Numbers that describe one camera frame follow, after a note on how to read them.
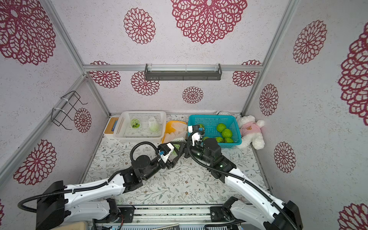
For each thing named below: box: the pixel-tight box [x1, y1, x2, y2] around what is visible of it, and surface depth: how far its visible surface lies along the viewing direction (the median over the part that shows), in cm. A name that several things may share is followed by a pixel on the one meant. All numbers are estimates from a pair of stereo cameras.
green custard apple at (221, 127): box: [216, 123, 227, 133], surface depth 108 cm
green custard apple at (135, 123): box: [130, 118, 141, 129], surface depth 108 cm
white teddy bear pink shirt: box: [236, 115, 265, 150], surface depth 100 cm
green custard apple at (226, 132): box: [221, 128, 232, 138], surface depth 102 cm
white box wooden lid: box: [103, 115, 121, 136], surface depth 108 cm
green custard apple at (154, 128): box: [149, 124, 160, 133], surface depth 105 cm
